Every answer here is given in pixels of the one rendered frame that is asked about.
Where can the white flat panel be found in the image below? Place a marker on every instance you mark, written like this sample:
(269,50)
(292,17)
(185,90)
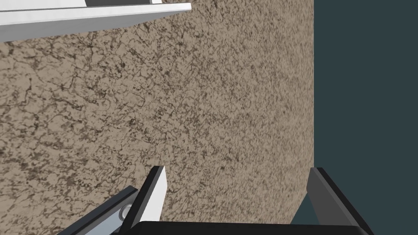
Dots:
(81,18)

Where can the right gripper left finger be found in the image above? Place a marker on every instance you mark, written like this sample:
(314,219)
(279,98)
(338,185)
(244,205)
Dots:
(153,195)

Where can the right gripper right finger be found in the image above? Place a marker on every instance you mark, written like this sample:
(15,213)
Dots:
(326,202)

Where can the dark grey flat bar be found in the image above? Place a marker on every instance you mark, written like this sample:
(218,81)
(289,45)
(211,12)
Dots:
(104,212)

